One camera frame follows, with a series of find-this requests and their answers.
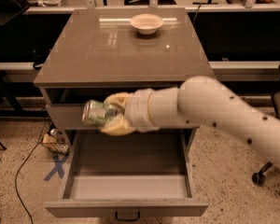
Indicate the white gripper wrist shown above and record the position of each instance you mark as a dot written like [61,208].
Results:
[137,109]

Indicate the crushed green soda can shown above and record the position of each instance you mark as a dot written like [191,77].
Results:
[98,114]

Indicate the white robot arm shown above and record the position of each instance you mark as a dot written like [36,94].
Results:
[199,101]

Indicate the grey drawer cabinet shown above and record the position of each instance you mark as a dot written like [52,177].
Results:
[99,53]

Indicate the open grey bottom drawer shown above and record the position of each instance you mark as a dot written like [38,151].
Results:
[129,177]

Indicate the white paper bowl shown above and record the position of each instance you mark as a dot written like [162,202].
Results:
[146,24]

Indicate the black wire basket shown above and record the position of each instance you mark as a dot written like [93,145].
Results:
[52,140]

